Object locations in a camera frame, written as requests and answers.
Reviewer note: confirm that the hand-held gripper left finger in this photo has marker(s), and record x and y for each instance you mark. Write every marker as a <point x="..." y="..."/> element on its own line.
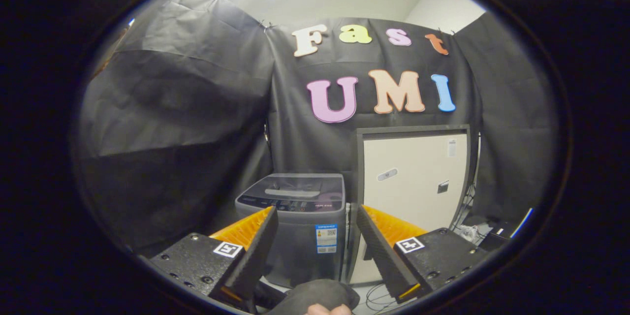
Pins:
<point x="256" y="256"/>

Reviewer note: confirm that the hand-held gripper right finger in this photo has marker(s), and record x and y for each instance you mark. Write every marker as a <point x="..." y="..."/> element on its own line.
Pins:
<point x="381" y="256"/>

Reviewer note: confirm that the grey washing machine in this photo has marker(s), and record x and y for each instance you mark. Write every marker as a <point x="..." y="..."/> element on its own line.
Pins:
<point x="295" y="251"/>

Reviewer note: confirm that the person's dark trouser leg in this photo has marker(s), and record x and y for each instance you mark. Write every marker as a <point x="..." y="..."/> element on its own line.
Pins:
<point x="320" y="293"/>

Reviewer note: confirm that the clear plastic bag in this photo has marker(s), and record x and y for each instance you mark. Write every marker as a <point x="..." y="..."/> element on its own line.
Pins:
<point x="472" y="233"/>

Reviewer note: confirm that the black box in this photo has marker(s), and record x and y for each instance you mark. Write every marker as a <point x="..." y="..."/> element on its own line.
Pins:
<point x="494" y="241"/>

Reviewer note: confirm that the black backdrop cloth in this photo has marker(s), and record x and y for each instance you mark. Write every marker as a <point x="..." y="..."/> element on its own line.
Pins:
<point x="197" y="108"/>

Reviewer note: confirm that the beige cabinet with dark frame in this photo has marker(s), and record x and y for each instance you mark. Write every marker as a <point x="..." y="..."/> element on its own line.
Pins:
<point x="413" y="192"/>

